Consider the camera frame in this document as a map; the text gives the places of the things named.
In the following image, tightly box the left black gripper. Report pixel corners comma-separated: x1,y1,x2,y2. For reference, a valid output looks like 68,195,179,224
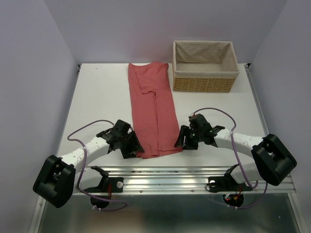
119,130,144,159

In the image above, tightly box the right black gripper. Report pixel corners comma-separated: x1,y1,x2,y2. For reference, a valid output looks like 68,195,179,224
173,125,203,150

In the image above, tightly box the red t shirt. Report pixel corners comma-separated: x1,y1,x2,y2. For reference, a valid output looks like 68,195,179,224
128,62,182,159

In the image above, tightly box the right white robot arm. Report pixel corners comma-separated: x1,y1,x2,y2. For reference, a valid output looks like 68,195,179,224
174,114,297,193

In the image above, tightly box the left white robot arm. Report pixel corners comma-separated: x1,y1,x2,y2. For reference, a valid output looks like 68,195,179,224
33,119,144,208

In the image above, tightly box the wicker basket with liner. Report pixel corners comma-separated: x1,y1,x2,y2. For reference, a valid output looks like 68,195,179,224
172,40,240,93

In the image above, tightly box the aluminium mounting rail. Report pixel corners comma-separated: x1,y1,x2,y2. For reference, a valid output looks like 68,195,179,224
80,166,296,195

